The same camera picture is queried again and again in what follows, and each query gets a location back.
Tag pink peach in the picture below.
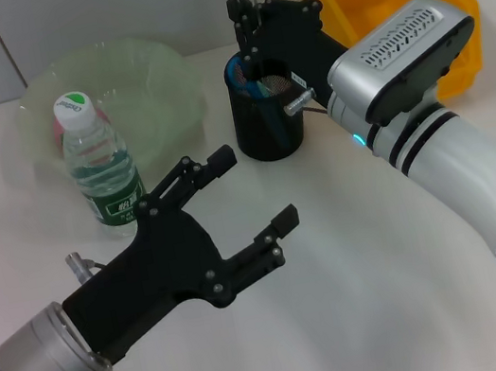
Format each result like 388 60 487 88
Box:
47 104 115 154

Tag black mesh pen holder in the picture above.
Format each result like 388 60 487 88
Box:
219 40 316 167

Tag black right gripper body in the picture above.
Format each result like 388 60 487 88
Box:
244 0 360 116

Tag blue scissors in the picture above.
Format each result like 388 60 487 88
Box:
224 48 293 157

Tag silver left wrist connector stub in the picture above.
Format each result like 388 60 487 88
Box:
63 249 98 286

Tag green glass fruit plate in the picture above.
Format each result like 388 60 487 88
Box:
0 24 222 209

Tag clear water bottle green label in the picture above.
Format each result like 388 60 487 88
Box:
49 80 159 248

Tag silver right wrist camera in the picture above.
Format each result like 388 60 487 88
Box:
316 0 491 135

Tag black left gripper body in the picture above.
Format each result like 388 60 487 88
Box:
45 185 244 371

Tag left gripper cable with plug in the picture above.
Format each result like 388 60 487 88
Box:
88 257 111 274

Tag right gripper cable with plug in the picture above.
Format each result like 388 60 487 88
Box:
282 85 328 121

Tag gripper cable with plug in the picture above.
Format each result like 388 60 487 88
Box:
88 257 111 274
282 85 328 121

